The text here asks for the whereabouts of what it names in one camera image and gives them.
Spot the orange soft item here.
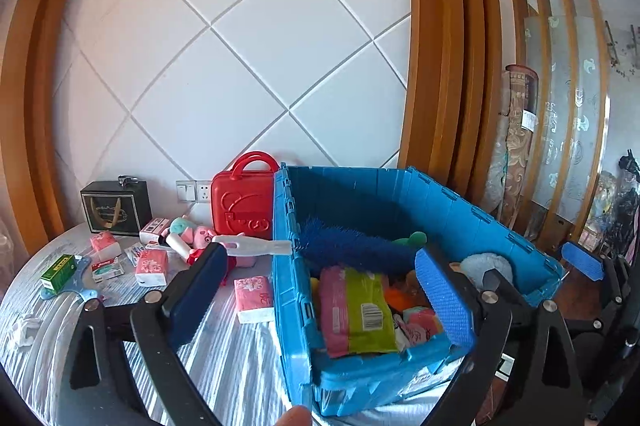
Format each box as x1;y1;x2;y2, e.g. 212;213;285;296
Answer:
385;286;426;312

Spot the grey blue plush toy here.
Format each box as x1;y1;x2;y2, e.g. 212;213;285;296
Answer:
460;252;513;292

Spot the green frog plush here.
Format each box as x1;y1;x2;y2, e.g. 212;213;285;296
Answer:
395;231;428;249

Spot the light blue plastic slingshot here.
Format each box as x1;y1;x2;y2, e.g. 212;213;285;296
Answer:
42;256;103;307

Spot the white lint roller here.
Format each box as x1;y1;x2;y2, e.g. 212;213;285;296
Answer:
160;233;201;264

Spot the wooden wall trim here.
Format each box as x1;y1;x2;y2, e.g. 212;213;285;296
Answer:
0;0;106;247
397;0;503;207

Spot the person's left hand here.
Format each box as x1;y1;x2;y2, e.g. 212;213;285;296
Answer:
272;405;313;426

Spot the white wall socket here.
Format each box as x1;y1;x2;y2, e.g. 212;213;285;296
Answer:
175;179;213;203

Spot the pink wipes pack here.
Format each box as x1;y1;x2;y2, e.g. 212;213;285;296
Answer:
320;267;351;357

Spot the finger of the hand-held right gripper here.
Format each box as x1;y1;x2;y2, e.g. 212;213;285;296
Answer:
560;241;631;307

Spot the blue fluffy duster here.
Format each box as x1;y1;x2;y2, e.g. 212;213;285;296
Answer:
215;218;426;272

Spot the white green red packet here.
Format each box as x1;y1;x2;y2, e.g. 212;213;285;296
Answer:
91;256;125;283

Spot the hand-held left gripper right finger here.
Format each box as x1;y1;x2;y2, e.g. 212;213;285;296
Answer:
415;247;586;426

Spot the pink white tissue pack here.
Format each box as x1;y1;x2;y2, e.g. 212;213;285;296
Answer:
90;232;122;257
135;250;169;288
234;276;275;324

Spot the crumpled white tissue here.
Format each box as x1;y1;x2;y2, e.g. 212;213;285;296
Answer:
10;316;38;347

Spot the black gift box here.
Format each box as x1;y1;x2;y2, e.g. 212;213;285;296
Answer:
80;176;153;237

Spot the pink pig plush red hat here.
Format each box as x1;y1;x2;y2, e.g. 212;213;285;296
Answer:
192;226;258;268

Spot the red plastic carry case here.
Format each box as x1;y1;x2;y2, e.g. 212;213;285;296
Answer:
210;151;281;239

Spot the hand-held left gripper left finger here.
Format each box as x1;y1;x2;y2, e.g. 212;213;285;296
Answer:
57;243;230;426

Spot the pile of clothes and clutter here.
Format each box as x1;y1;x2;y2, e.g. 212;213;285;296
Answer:
585;151;640;247

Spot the blue plastic crate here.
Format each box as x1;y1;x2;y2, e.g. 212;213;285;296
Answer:
272;163;566;417

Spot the green wet wipes pack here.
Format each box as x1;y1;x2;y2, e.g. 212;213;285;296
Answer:
345;268;401;354

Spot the wooden frosted glass partition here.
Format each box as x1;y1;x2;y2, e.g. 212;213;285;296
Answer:
505;0;611;252

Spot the pink printed packet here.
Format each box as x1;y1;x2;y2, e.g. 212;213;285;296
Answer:
400;308;446;347

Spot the small green box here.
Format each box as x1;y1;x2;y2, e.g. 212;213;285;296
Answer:
40;253;78;294

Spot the teal plush toy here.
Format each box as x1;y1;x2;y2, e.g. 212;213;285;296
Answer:
168;215;196;239

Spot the rolled patterned carpet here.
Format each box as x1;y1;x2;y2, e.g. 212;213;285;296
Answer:
487;63;541;227

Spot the small pink box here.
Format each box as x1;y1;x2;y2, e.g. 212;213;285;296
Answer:
139;217;171;243

